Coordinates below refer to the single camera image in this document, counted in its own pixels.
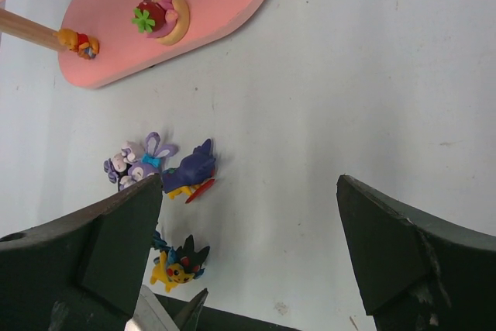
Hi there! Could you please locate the purple bunny figurine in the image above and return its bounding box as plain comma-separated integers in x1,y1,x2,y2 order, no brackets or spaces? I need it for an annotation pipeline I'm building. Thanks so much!
119,132,179,191

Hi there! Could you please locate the black purple-bow imp figurine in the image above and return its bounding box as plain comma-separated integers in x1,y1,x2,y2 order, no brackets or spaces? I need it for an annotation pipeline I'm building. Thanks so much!
103,141,145,191

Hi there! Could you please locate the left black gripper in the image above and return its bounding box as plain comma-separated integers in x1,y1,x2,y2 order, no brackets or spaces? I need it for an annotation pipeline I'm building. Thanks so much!
123,284,373,331

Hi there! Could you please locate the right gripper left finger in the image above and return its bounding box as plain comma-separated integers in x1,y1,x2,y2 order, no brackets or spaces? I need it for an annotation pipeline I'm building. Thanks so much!
1,175,163,330

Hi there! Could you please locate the pink bear strawberry figurine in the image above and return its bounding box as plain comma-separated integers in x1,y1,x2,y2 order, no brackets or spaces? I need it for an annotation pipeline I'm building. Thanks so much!
131,0,191,46

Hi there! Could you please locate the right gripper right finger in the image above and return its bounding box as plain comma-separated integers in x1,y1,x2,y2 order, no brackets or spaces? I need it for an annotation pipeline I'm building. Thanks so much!
337,175,495,330

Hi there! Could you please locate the yellow mouse dragon-costume figurine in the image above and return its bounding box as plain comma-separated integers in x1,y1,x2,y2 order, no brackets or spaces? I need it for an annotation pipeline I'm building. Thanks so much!
150,231,210,293

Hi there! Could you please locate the yellow mouse navy-hood figurine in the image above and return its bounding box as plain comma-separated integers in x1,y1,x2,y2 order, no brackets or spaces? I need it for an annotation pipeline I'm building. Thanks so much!
161,139,216,204

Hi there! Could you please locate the yellow bear figurine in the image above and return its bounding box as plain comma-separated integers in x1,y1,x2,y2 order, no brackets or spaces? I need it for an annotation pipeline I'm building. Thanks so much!
53,29,100,60

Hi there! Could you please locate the pink three-tier shelf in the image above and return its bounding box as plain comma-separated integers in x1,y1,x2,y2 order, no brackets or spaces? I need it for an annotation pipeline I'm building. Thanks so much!
1,0,264,88

